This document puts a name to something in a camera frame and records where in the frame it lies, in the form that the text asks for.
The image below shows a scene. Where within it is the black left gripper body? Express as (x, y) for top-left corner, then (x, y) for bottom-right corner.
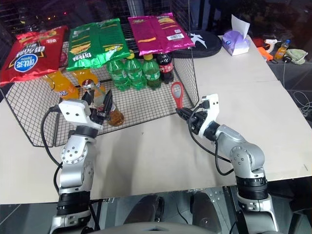
(89, 108), (108, 126)

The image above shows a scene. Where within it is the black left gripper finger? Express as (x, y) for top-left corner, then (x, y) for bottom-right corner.
(81, 92), (95, 108)
(103, 89), (114, 120)

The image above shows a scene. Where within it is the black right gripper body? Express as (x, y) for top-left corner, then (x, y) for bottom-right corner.
(188, 108), (208, 135)

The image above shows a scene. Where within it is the glass bottle with metal cap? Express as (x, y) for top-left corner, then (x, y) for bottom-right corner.
(82, 79), (125, 127)

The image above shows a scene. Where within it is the red bottle opener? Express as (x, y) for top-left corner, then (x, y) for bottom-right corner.
(171, 82), (185, 110)

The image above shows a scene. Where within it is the orange soda plastic bottle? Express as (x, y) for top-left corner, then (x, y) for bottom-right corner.
(73, 69), (107, 98)
(43, 70), (80, 101)

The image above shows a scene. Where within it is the green soda plastic bottle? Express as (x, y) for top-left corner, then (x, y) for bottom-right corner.
(124, 50), (145, 91)
(142, 54), (162, 91)
(106, 59), (128, 92)

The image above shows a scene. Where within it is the dark cola plastic bottle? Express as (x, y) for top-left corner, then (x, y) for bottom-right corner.
(156, 52), (175, 84)

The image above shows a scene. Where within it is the small orange drink bottle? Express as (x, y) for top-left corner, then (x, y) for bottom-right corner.
(274, 39), (292, 60)

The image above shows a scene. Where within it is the green chip bag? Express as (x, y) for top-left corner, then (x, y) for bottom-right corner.
(66, 18), (131, 72)

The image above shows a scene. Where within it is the black cap with white logo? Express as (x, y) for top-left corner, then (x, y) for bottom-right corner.
(170, 31), (223, 59)

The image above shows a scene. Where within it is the red chip bag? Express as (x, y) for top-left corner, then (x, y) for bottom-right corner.
(0, 25), (69, 87)

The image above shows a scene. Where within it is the magenta chip bag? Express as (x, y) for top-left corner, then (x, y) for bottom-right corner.
(127, 12), (195, 57)

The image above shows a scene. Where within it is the purple tissue pack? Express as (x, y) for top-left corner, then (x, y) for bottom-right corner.
(223, 14), (251, 57)

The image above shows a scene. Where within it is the dark rounded shape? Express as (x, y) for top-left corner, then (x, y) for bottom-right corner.
(192, 192), (227, 227)

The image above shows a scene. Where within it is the orange plastic object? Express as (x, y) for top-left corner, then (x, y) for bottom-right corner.
(257, 46), (274, 61)

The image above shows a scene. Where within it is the white glue gun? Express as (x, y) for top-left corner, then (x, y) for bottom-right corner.
(264, 39), (281, 53)

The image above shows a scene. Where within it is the pale green cloth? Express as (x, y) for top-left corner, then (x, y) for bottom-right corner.
(285, 48), (308, 65)

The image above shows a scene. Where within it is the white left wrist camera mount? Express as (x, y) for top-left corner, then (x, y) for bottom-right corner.
(58, 99), (104, 131)

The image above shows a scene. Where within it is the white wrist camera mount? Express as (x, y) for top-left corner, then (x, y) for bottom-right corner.
(58, 99), (104, 131)
(198, 93), (220, 137)

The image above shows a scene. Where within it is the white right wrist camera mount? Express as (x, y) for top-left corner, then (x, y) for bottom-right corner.
(198, 93), (220, 137)

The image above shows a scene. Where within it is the black wire mesh rack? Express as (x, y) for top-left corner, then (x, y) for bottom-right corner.
(0, 24), (199, 148)

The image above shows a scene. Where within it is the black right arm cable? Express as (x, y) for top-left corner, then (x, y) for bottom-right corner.
(189, 99), (236, 176)

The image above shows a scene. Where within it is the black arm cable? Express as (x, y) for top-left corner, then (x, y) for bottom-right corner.
(189, 99), (236, 176)
(40, 105), (64, 194)

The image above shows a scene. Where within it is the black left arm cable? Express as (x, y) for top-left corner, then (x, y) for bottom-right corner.
(40, 105), (64, 194)

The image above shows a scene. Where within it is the thin white cable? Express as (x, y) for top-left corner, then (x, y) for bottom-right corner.
(282, 57), (312, 118)

